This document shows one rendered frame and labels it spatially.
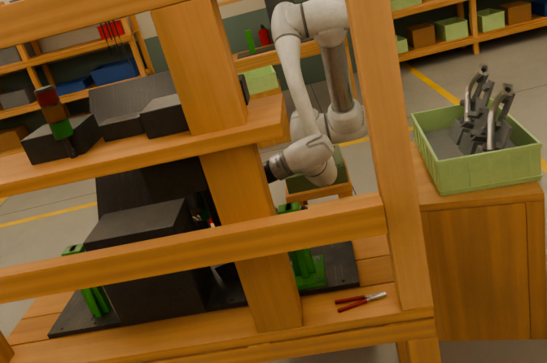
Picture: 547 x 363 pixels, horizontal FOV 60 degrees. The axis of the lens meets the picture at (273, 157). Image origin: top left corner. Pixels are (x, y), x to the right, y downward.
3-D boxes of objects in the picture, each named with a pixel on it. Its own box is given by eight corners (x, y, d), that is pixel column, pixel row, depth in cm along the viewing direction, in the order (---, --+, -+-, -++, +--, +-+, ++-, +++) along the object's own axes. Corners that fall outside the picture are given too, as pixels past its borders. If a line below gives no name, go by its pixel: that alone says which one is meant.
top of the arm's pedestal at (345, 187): (286, 175, 255) (285, 168, 253) (345, 163, 251) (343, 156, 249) (287, 204, 225) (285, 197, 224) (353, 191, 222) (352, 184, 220)
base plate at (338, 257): (95, 265, 203) (93, 261, 202) (347, 218, 189) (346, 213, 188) (49, 338, 165) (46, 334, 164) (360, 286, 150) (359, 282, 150)
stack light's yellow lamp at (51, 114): (54, 120, 124) (46, 103, 122) (71, 115, 124) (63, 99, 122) (44, 126, 120) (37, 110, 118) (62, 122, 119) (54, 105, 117)
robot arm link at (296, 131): (295, 148, 240) (285, 107, 232) (330, 141, 237) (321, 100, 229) (294, 160, 225) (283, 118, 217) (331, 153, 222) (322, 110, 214)
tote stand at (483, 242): (420, 257, 292) (404, 142, 262) (512, 250, 277) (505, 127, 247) (430, 342, 233) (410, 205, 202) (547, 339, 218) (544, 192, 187)
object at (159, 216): (137, 290, 175) (103, 212, 162) (215, 276, 171) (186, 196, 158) (121, 325, 159) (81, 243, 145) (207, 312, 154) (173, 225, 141)
